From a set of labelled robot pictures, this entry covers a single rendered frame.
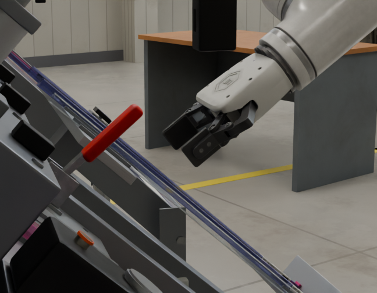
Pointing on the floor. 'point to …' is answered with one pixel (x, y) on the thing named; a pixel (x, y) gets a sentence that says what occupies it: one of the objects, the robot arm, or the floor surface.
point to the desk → (326, 160)
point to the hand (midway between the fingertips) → (183, 145)
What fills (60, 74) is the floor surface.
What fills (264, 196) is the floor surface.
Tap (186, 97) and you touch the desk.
